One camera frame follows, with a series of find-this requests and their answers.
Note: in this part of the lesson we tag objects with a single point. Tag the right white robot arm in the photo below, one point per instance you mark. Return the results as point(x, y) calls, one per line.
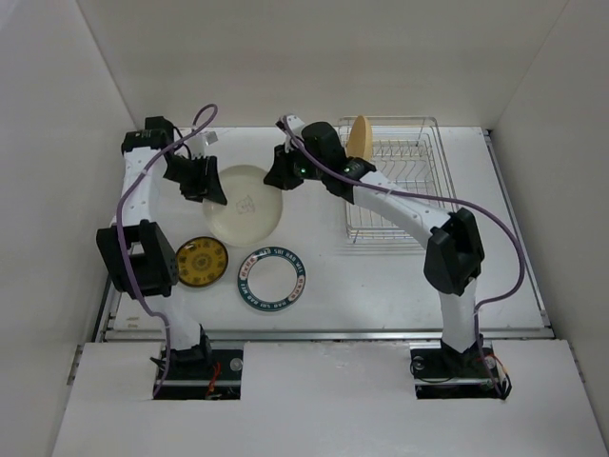
point(450, 239)

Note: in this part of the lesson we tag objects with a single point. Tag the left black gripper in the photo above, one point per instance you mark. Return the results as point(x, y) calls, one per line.
point(206, 186)

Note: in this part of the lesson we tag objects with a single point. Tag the brown gold plate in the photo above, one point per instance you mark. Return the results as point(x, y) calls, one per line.
point(202, 261)

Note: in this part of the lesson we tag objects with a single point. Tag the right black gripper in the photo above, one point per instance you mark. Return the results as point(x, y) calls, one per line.
point(279, 174)

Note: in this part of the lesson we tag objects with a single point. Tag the white plate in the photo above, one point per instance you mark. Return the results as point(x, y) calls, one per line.
point(253, 209)

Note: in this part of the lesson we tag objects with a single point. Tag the tan yellow plate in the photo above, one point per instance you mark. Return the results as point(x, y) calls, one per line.
point(360, 140)

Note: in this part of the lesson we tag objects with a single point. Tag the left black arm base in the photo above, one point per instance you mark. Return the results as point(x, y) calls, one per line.
point(200, 373)

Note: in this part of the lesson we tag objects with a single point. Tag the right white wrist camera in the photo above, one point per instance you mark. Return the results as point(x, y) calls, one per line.
point(291, 126)

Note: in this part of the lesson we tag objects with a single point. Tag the front aluminium rail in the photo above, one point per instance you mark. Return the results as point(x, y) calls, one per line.
point(112, 335)

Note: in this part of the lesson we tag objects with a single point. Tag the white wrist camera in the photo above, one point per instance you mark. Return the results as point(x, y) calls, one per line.
point(291, 126)
point(199, 143)

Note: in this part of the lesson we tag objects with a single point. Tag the blue rimmed grey plate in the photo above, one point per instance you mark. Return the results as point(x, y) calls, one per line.
point(274, 254)

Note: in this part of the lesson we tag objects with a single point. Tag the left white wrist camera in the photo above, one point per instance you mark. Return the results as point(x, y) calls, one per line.
point(199, 143)

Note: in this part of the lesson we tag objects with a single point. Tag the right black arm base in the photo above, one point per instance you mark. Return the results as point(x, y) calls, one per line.
point(442, 374)

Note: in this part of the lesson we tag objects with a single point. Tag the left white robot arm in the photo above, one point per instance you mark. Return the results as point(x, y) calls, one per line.
point(139, 258)

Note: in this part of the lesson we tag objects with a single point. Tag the metal wire dish rack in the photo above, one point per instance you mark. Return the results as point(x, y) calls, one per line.
point(408, 150)

